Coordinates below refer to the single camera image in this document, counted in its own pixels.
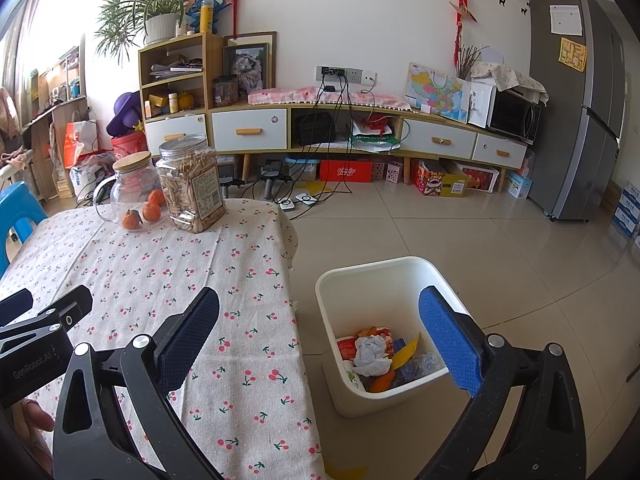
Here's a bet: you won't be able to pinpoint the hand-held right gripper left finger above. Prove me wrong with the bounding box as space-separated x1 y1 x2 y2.
52 287 223 480

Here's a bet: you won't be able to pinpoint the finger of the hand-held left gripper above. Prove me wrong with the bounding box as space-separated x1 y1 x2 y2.
0 289 35 328
0 285 94 353

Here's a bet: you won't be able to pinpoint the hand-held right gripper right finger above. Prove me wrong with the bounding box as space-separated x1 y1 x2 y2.
415 285 587 480

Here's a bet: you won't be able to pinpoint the crushed clear plastic bottle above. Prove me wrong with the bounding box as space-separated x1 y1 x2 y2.
400 350 446 381

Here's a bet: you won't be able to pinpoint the yellow snack packet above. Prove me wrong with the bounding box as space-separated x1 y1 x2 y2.
390 335 421 373

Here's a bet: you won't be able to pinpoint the red noodle wrapper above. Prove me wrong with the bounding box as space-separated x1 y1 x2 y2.
336 327 396 361

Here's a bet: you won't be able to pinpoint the person's left hand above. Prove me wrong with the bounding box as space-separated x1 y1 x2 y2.
11 399 56 477

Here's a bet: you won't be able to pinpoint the cherry print tablecloth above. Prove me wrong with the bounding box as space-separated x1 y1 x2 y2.
0 199 326 480

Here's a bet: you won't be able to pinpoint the blue plastic stool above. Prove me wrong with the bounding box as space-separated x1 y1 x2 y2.
0 181 48 271

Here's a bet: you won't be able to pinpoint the white printed bag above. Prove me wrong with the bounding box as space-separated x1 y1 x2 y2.
70 162 108 198

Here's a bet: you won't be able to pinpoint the glass teapot with bamboo lid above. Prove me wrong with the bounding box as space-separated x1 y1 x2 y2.
95 151 161 231

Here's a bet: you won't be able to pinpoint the clear plastic snack jar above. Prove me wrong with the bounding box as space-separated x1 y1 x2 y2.
156 133 227 234

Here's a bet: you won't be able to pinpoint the colourful lion print box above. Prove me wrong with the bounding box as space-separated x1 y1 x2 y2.
414 159 471 197

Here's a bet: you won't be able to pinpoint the orange white bag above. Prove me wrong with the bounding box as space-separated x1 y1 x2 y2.
64 120 101 168

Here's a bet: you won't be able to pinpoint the red bucket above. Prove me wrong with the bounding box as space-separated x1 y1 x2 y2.
111 132 148 163

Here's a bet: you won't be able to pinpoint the blue white small box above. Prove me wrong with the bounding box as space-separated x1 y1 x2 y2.
505 171 533 200

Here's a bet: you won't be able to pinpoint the brown clothing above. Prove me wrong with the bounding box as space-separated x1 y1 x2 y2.
0 87 21 141

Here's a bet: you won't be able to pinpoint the wooden desk with shelves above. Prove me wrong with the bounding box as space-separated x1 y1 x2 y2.
20 47 93 201

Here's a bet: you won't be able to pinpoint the red flat box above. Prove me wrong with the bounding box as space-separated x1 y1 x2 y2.
319 160 374 183

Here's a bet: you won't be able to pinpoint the purple hat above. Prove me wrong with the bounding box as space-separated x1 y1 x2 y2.
106 91 146 137

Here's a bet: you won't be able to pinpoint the long cabinet with white drawers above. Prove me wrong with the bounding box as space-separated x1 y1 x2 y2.
142 95 528 186

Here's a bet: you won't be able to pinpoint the white blue carton stack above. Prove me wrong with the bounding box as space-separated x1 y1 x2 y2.
612 180 640 238

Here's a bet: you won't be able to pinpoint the green white plastic bag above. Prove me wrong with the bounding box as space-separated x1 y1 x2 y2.
350 115 401 153

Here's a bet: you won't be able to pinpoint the black microwave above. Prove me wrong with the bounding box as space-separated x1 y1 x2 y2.
487 87 542 145

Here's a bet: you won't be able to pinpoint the white paper bag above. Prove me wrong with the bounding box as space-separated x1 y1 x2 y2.
467 80 496 128

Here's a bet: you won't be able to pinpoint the small brown snack jar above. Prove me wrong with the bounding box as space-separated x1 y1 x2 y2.
213 76 240 107

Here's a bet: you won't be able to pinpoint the colourful map board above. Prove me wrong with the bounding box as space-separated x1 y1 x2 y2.
404 62 472 123

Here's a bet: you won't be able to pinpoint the grey fridge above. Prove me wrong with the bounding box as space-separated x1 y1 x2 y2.
526 0 633 222

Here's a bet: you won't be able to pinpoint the pink cloth runner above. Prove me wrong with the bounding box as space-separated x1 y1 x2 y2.
248 86 413 112

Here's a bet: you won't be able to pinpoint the floral cloth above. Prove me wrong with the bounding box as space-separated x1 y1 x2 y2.
470 61 548 106

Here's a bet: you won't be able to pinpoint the framed cat picture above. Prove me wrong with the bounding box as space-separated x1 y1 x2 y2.
222 31 277 103

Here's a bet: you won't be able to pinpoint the dried twigs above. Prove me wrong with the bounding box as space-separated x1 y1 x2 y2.
457 44 488 81

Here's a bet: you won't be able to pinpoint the wooden shelf unit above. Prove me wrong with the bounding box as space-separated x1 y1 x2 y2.
138 32 225 118

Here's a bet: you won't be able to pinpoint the potted spider plant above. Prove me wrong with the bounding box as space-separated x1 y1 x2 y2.
95 0 221 66

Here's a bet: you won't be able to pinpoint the yellow note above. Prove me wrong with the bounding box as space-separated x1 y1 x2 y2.
558 37 588 72

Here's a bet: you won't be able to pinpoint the blue toy figure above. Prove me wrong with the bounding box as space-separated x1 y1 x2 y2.
185 0 233 33

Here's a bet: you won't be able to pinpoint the white paper sheet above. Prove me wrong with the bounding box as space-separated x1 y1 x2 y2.
550 5 583 37

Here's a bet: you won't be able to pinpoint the black power cables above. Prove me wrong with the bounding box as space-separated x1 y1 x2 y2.
292 72 353 221

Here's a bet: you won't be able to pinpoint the grey wall socket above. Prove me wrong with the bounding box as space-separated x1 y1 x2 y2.
315 66 377 86

